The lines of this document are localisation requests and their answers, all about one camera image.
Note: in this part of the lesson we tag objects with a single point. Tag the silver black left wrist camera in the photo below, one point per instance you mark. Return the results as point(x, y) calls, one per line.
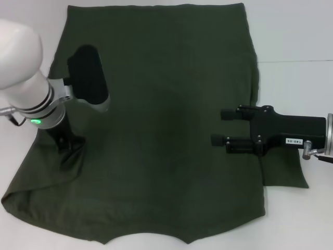
point(88, 75)

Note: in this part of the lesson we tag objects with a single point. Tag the dark green shirt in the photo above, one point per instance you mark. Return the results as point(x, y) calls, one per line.
point(169, 91)

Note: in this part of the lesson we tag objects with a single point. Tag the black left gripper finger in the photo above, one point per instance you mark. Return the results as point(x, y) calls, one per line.
point(78, 140)
point(65, 148)

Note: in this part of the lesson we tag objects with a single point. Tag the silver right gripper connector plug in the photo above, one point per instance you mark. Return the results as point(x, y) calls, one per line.
point(308, 149)

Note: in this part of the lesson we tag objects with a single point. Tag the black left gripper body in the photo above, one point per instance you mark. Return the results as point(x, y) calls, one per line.
point(62, 132)

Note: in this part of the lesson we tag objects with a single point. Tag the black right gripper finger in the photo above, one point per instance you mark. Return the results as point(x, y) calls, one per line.
point(236, 145)
point(236, 114)

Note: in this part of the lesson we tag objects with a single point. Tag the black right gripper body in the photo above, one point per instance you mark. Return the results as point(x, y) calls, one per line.
point(288, 127)

